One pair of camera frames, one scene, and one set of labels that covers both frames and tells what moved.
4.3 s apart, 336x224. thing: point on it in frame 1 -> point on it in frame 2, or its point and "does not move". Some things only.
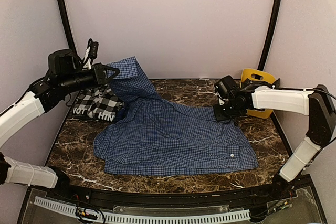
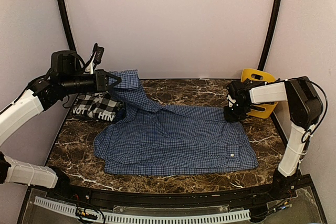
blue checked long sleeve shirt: x=156 y=136 does not move
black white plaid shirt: x=103 y=106 does not move
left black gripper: x=98 y=68 -> x=100 y=80
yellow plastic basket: x=252 y=74 does not move
